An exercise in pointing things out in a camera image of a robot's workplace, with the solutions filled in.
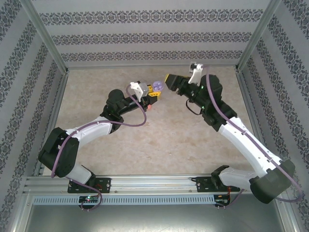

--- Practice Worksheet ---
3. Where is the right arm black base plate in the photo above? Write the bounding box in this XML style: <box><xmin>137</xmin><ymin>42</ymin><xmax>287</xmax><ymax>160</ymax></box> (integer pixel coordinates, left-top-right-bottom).
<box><xmin>195</xmin><ymin>176</ymin><xmax>241</xmax><ymax>193</ymax></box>

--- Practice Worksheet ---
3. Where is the aluminium mounting rail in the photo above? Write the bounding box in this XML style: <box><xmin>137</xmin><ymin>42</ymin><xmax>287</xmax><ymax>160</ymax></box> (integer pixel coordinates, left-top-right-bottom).
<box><xmin>24</xmin><ymin>175</ymin><xmax>283</xmax><ymax>194</ymax></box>

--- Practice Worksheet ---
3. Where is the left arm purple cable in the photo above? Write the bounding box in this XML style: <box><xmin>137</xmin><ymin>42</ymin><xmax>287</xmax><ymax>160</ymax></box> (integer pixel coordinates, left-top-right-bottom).
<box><xmin>51</xmin><ymin>84</ymin><xmax>148</xmax><ymax>211</ymax></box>

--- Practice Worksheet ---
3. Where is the grey metal panel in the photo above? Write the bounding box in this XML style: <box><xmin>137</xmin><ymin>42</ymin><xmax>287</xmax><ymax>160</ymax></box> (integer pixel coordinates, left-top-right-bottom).
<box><xmin>24</xmin><ymin>204</ymin><xmax>288</xmax><ymax>232</ymax></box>

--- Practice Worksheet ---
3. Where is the aluminium side frame beam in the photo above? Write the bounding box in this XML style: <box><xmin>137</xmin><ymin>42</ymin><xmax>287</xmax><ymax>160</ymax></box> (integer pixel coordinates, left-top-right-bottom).
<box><xmin>32</xmin><ymin>70</ymin><xmax>70</xmax><ymax>178</ymax></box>
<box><xmin>235</xmin><ymin>69</ymin><xmax>284</xmax><ymax>184</ymax></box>

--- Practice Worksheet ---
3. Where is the grey slotted cable duct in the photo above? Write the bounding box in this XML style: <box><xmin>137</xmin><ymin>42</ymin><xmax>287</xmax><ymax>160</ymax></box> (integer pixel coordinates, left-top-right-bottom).
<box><xmin>32</xmin><ymin>195</ymin><xmax>215</xmax><ymax>205</ymax></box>

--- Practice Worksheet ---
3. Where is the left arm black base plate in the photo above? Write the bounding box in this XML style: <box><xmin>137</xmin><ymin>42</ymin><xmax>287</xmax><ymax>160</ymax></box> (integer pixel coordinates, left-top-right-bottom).
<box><xmin>67</xmin><ymin>177</ymin><xmax>112</xmax><ymax>194</ymax></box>

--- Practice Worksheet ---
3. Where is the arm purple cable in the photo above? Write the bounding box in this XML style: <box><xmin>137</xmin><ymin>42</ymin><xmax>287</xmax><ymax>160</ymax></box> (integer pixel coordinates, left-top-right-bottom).
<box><xmin>51</xmin><ymin>84</ymin><xmax>148</xmax><ymax>211</ymax></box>
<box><xmin>202</xmin><ymin>64</ymin><xmax>304</xmax><ymax>209</ymax></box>

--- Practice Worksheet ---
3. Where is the aluminium rear frame beam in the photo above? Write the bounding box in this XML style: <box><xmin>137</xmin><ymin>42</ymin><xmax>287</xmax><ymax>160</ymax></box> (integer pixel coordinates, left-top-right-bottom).
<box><xmin>66</xmin><ymin>64</ymin><xmax>239</xmax><ymax>71</ymax></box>

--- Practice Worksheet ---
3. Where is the right gripper black wire loop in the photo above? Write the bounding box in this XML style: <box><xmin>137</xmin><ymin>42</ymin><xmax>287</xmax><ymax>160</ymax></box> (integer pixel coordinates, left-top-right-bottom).
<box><xmin>185</xmin><ymin>99</ymin><xmax>202</xmax><ymax>116</ymax></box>

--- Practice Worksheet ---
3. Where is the aluminium corner post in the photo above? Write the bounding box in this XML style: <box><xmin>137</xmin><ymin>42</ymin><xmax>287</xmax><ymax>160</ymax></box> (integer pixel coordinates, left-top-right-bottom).
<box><xmin>234</xmin><ymin>0</ymin><xmax>283</xmax><ymax>73</ymax></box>
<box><xmin>19</xmin><ymin>0</ymin><xmax>70</xmax><ymax>74</ymax></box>

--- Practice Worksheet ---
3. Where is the purple earbud charging case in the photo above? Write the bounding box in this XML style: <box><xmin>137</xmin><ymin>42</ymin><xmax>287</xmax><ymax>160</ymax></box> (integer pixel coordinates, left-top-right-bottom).
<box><xmin>153</xmin><ymin>80</ymin><xmax>166</xmax><ymax>93</ymax></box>

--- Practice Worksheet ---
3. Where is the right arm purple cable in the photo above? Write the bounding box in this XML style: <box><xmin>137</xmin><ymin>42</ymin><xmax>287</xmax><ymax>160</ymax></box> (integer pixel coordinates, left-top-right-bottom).
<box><xmin>202</xmin><ymin>64</ymin><xmax>304</xmax><ymax>209</ymax></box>

